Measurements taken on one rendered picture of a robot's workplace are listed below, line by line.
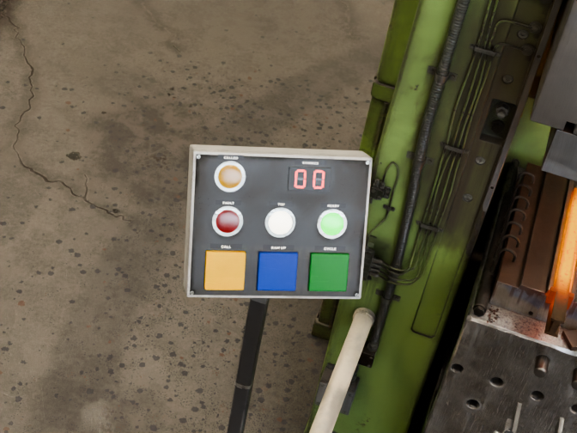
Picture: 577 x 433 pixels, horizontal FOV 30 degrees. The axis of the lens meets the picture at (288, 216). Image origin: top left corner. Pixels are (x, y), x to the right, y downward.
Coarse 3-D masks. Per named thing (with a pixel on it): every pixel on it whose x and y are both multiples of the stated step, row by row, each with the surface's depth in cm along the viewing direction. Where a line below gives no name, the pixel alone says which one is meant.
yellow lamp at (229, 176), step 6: (222, 168) 198; (228, 168) 199; (234, 168) 199; (222, 174) 199; (228, 174) 199; (234, 174) 199; (240, 174) 199; (222, 180) 199; (228, 180) 199; (234, 180) 199; (240, 180) 200; (228, 186) 199; (234, 186) 200
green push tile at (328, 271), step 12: (312, 264) 205; (324, 264) 205; (336, 264) 206; (348, 264) 206; (312, 276) 206; (324, 276) 206; (336, 276) 206; (312, 288) 206; (324, 288) 206; (336, 288) 207
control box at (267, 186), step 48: (192, 144) 204; (192, 192) 199; (240, 192) 200; (288, 192) 202; (336, 192) 204; (192, 240) 201; (240, 240) 202; (288, 240) 204; (336, 240) 206; (192, 288) 203
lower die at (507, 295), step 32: (544, 192) 237; (512, 224) 229; (544, 224) 229; (512, 256) 222; (544, 256) 222; (512, 288) 216; (544, 288) 215; (576, 288) 216; (544, 320) 218; (576, 320) 215
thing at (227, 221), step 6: (228, 210) 200; (222, 216) 200; (228, 216) 200; (234, 216) 201; (216, 222) 200; (222, 222) 200; (228, 222) 201; (234, 222) 201; (222, 228) 201; (228, 228) 201; (234, 228) 201
